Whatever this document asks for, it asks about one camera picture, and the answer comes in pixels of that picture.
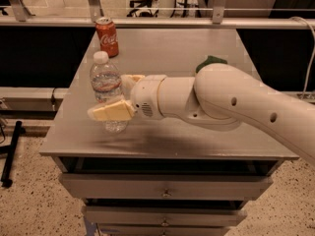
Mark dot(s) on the top grey drawer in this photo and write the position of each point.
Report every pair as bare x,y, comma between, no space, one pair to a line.
165,187

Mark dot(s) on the grey drawer cabinet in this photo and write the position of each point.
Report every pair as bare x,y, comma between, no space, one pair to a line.
79,145

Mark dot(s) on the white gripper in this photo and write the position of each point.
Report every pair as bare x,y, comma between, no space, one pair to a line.
145,96

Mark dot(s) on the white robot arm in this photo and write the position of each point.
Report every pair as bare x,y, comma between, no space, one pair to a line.
219,97

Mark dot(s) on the black office chair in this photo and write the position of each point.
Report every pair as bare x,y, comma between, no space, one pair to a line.
142,8

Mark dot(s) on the bottom grey drawer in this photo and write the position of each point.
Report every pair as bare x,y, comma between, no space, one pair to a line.
134,230

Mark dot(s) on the clear plastic water bottle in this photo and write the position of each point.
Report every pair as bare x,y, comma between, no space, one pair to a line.
105,79

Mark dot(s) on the grey metal railing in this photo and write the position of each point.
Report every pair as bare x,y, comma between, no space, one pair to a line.
289,14

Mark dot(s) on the green and yellow sponge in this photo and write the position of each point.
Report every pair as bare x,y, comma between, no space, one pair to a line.
209,60

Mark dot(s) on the grey drawer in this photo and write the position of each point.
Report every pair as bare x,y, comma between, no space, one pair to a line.
134,230
165,187
163,216

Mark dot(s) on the middle grey drawer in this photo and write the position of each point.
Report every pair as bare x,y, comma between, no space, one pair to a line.
163,216

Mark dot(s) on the black metal stand leg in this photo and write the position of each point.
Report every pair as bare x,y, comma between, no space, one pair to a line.
9,150

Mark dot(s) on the red Coca-Cola can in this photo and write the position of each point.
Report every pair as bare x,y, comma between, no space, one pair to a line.
107,35

